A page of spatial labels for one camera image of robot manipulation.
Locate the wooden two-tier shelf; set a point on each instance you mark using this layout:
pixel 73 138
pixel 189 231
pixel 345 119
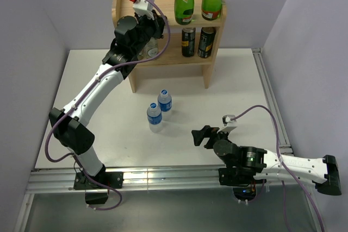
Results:
pixel 171 43

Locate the green glass bottle front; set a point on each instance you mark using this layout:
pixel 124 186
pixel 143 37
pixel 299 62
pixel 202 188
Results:
pixel 183 11

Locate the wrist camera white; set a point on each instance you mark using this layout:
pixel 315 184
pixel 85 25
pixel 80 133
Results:
pixel 143 8
pixel 229 124

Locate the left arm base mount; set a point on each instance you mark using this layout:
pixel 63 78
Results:
pixel 97 192

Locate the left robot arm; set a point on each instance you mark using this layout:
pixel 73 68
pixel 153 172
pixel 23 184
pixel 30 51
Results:
pixel 69 124

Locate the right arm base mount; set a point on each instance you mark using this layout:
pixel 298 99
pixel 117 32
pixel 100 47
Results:
pixel 246 188

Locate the water bottle blue label front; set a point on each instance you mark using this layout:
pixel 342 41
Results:
pixel 154 117

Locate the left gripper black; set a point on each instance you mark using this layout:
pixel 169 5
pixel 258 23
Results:
pixel 158 24

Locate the water bottle blue label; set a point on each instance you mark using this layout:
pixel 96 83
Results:
pixel 154 117
pixel 165 104

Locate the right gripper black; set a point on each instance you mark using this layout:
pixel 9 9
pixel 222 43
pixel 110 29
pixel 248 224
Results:
pixel 207 131

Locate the aluminium front rail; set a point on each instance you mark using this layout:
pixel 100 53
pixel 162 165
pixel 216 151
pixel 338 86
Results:
pixel 134 179

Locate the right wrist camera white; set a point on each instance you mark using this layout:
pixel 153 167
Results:
pixel 229 124

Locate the clear glass bottle right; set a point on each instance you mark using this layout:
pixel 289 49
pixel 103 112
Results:
pixel 151 49

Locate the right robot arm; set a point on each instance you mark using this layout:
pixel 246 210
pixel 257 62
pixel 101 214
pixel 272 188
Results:
pixel 251 165

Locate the dark beverage can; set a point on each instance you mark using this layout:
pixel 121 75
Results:
pixel 206 42
pixel 188 41

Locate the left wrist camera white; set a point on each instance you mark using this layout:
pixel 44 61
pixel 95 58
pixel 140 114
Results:
pixel 143 8

